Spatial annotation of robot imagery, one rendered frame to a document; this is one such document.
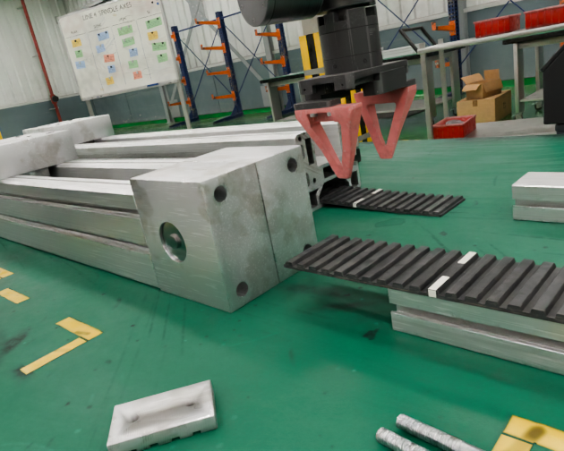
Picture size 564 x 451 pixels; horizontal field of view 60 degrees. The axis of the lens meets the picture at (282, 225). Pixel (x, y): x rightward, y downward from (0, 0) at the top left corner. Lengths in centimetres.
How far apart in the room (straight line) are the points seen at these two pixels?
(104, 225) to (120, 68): 601
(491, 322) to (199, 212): 19
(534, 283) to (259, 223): 18
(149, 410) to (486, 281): 18
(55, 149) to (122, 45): 570
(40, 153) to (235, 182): 41
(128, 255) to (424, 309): 26
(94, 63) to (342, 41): 626
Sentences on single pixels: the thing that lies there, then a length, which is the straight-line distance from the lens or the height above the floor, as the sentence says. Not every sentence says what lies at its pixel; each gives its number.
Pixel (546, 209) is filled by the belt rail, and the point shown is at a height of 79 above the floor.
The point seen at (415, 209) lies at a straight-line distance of 48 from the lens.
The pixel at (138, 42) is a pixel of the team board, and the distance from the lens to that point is 626.
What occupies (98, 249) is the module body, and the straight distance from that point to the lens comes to 49.
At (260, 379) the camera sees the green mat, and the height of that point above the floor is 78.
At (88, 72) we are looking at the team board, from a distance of 678.
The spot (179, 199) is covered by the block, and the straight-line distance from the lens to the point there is 34.
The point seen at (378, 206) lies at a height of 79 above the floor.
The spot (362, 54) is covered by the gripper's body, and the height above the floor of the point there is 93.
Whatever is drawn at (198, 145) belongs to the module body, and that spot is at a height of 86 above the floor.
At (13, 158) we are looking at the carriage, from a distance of 70.
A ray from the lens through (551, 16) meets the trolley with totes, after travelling 338.
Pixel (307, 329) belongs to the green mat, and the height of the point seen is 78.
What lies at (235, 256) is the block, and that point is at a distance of 34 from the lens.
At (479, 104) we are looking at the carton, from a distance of 549.
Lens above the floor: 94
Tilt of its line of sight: 18 degrees down
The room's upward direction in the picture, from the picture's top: 11 degrees counter-clockwise
